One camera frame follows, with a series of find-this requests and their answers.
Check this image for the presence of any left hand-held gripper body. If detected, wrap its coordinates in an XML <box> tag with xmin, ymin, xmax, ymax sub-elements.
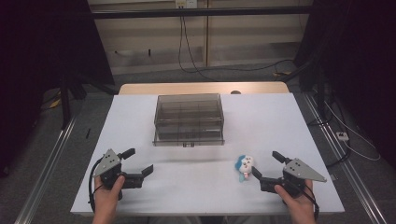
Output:
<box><xmin>92</xmin><ymin>148</ymin><xmax>145</xmax><ymax>201</ymax></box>

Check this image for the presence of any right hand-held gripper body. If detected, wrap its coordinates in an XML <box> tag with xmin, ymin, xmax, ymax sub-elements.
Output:
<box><xmin>259</xmin><ymin>157</ymin><xmax>328</xmax><ymax>200</ymax></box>

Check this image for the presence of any person's right hand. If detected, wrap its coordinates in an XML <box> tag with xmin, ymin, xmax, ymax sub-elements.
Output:
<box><xmin>274</xmin><ymin>179</ymin><xmax>316</xmax><ymax>219</ymax></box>

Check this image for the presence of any person's left hand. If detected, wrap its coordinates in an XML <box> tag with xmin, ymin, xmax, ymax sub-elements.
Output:
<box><xmin>92</xmin><ymin>175</ymin><xmax>126</xmax><ymax>219</ymax></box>

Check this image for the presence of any blue white plush toy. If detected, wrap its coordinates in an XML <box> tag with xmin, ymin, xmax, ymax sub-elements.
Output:
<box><xmin>233</xmin><ymin>154</ymin><xmax>255</xmax><ymax>183</ymax></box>

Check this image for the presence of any transparent grey drawer box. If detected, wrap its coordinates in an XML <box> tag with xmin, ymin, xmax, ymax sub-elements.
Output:
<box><xmin>151</xmin><ymin>92</ymin><xmax>226</xmax><ymax>148</ymax></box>

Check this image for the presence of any black metal stand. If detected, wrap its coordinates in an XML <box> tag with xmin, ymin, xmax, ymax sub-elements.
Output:
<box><xmin>59</xmin><ymin>74</ymin><xmax>88</xmax><ymax>131</ymax></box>

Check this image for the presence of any dark curtain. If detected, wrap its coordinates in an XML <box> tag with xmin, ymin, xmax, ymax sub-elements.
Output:
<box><xmin>293</xmin><ymin>0</ymin><xmax>396</xmax><ymax>169</ymax></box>
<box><xmin>0</xmin><ymin>0</ymin><xmax>116</xmax><ymax>178</ymax></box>

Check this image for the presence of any black horizontal metal bar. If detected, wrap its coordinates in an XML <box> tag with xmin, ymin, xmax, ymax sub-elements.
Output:
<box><xmin>91</xmin><ymin>6</ymin><xmax>314</xmax><ymax>20</ymax></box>

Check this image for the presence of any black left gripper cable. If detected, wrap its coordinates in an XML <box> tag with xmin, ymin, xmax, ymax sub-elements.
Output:
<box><xmin>87</xmin><ymin>157</ymin><xmax>105</xmax><ymax>213</ymax></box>

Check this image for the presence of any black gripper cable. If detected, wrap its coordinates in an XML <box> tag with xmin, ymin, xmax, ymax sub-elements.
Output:
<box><xmin>87</xmin><ymin>157</ymin><xmax>105</xmax><ymax>213</ymax></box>
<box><xmin>298</xmin><ymin>186</ymin><xmax>321</xmax><ymax>220</ymax></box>

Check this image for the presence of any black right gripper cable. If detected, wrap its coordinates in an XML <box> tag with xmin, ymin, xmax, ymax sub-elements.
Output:
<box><xmin>298</xmin><ymin>186</ymin><xmax>321</xmax><ymax>220</ymax></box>

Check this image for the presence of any aluminium floor rail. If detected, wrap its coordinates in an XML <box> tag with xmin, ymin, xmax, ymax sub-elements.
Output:
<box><xmin>13</xmin><ymin>115</ymin><xmax>78</xmax><ymax>224</ymax></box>
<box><xmin>303</xmin><ymin>92</ymin><xmax>389</xmax><ymax>224</ymax></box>

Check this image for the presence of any black floor cable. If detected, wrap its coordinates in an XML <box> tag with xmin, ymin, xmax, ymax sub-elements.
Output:
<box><xmin>306</xmin><ymin>92</ymin><xmax>353</xmax><ymax>169</ymax></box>

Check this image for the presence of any white floor cable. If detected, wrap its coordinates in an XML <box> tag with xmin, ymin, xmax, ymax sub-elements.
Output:
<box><xmin>323</xmin><ymin>99</ymin><xmax>382</xmax><ymax>162</ymax></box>

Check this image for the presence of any black hanging wall cable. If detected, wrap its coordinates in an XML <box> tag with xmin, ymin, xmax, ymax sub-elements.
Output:
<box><xmin>177</xmin><ymin>15</ymin><xmax>295</xmax><ymax>82</ymax></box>

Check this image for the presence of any white wall socket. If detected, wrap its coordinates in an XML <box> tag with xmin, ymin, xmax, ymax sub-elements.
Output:
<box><xmin>175</xmin><ymin>0</ymin><xmax>199</xmax><ymax>9</ymax></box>

